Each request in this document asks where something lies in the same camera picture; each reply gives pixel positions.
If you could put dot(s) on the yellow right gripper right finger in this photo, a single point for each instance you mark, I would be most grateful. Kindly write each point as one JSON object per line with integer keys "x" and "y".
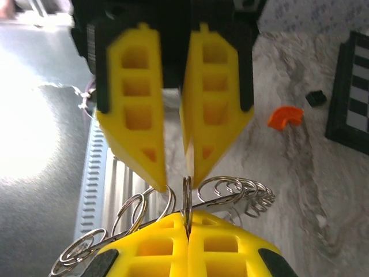
{"x": 225, "y": 251}

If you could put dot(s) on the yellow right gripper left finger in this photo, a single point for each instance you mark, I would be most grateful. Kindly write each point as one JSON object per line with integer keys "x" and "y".
{"x": 155, "y": 254}

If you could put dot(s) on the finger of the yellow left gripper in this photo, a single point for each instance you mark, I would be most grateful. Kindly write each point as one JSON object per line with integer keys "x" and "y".
{"x": 216, "y": 86}
{"x": 135, "y": 101}

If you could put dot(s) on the orange curved plastic piece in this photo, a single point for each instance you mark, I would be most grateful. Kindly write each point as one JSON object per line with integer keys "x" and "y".
{"x": 284, "y": 118}

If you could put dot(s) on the small black plastic block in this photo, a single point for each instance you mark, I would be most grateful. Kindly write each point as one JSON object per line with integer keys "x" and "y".
{"x": 316, "y": 98}

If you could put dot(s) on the grey metal sheet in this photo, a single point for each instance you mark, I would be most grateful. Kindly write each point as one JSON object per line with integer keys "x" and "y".
{"x": 29, "y": 231}

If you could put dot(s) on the black and white chessboard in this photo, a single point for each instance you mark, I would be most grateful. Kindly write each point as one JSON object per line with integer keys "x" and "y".
{"x": 351, "y": 86}

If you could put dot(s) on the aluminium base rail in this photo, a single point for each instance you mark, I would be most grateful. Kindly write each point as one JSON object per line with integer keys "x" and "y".
{"x": 121, "y": 184}

